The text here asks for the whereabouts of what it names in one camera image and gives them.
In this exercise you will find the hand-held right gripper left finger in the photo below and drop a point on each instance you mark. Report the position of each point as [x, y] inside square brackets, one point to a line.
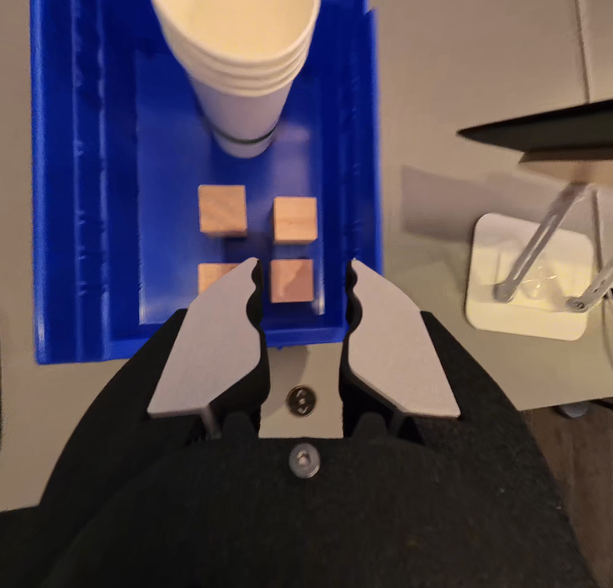
[210, 344]

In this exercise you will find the instruction sheet on wooden stand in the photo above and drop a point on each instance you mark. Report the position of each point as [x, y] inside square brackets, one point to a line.
[527, 286]

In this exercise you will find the round metal desk button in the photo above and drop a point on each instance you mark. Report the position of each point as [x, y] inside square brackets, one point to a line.
[300, 400]

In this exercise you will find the wooden cube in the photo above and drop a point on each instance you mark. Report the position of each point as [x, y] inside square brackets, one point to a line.
[222, 211]
[295, 219]
[213, 276]
[292, 281]

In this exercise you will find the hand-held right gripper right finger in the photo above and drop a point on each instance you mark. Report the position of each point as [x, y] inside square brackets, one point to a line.
[397, 348]

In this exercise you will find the blue plastic bin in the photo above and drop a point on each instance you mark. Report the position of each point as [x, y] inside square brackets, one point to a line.
[96, 166]

